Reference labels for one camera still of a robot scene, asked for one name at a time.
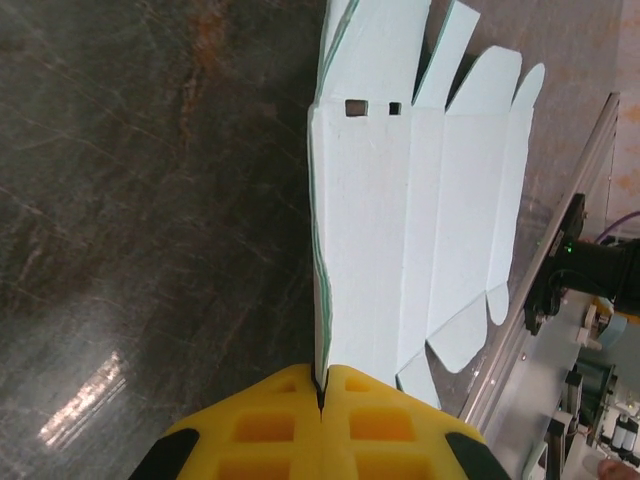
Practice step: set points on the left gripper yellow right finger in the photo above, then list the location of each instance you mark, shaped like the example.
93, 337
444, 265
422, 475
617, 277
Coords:
385, 430

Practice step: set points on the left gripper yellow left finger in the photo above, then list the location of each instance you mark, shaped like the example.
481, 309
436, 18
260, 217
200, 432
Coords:
260, 430

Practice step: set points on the light teal paper box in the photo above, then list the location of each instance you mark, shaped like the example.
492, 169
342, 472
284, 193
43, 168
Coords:
370, 200

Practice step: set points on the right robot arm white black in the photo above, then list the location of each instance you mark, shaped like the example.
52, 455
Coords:
600, 267

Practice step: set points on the person's hand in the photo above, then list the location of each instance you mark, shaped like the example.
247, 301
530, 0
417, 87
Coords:
620, 471

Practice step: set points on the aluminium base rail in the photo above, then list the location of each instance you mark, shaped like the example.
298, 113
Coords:
560, 210

